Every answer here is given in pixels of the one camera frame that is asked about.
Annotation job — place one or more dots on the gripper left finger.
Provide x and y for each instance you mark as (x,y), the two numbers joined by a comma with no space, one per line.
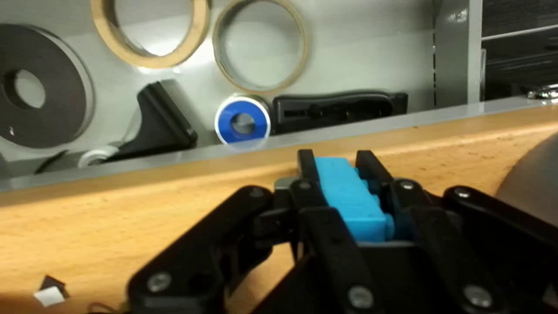
(205,244)

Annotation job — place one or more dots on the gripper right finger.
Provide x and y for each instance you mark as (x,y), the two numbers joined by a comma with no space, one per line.
(479,235)

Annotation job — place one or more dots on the blue foam block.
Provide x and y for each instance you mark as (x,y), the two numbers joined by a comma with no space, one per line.
(348,196)

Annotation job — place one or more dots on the grey rounded object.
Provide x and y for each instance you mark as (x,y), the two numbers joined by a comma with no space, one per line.
(536,183)

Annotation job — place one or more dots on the shiny chrome object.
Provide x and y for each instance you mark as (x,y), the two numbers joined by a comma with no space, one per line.
(545,93)

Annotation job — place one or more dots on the grey metal drawer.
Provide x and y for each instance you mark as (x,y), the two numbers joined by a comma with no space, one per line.
(348,52)

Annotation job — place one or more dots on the small blue white tape roll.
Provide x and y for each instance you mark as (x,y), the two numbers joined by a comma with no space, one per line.
(224,122)

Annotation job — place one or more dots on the black tape dispenser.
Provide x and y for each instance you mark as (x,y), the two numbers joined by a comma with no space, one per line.
(161,122)

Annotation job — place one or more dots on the small white black scrap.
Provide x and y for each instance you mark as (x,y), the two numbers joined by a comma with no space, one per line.
(50,295)

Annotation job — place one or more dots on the flat black utility tool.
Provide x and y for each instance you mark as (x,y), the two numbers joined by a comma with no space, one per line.
(340,111)

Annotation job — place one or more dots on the wide tan tape roll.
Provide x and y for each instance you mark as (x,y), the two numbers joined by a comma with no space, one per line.
(196,39)

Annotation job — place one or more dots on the large black tape roll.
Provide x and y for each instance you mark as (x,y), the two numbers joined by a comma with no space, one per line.
(56,87)

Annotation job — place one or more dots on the thin tan tape roll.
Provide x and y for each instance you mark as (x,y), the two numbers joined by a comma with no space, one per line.
(301,48)

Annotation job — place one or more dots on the grey metal post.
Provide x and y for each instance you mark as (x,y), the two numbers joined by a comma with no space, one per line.
(455,56)

